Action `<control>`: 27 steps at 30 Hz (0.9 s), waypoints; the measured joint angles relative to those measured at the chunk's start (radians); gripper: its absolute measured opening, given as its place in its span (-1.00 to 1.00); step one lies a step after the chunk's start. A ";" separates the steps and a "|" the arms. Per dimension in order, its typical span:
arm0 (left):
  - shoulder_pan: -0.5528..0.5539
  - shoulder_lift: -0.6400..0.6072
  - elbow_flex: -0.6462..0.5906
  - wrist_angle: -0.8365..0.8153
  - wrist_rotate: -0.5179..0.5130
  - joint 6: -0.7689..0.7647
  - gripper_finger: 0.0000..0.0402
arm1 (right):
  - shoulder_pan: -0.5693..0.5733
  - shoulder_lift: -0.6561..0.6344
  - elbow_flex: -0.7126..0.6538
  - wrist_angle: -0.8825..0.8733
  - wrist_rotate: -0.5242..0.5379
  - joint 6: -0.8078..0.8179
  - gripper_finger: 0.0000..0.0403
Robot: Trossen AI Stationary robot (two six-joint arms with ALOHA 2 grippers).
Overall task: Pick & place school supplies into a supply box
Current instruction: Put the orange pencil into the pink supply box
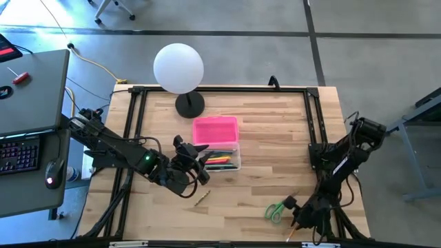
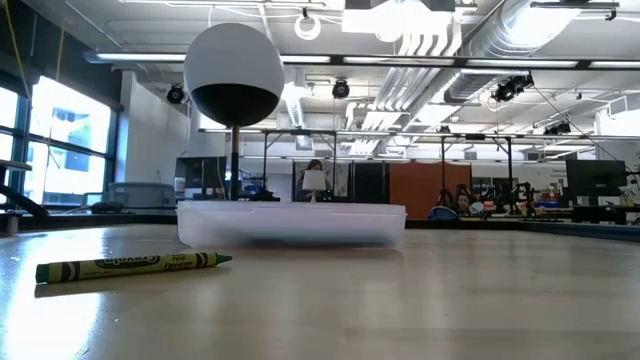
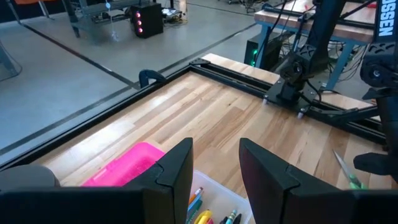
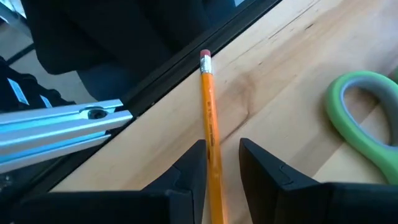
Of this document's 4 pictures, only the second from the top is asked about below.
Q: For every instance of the orange partition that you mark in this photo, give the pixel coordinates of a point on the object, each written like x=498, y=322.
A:
x=415, y=187

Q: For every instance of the black monitor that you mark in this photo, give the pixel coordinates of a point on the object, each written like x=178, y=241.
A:
x=595, y=180

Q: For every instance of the black ceiling camera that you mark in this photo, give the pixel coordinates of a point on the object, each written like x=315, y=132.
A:
x=341, y=89
x=175, y=94

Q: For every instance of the pink and clear supply box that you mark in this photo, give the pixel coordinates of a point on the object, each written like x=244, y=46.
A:
x=290, y=225

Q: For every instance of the grey storage bin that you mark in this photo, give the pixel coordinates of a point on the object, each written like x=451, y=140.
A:
x=140, y=195

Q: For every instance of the person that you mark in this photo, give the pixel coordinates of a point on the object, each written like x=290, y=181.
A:
x=312, y=165
x=462, y=204

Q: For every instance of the green Crayola crayon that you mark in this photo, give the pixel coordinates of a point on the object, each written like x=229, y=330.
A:
x=130, y=267

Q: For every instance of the white globe lamp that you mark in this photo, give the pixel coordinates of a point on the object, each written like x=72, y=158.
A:
x=230, y=60

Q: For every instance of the black background rig frame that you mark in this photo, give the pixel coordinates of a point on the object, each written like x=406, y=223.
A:
x=300, y=131

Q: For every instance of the black spotlight cluster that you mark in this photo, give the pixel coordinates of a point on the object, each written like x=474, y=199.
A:
x=510, y=89

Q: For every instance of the large window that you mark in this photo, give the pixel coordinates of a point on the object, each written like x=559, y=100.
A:
x=70, y=115

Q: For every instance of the small white screen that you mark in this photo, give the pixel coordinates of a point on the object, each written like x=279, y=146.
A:
x=314, y=180

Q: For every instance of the black overhead light bar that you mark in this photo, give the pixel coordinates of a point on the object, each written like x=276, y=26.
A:
x=335, y=60

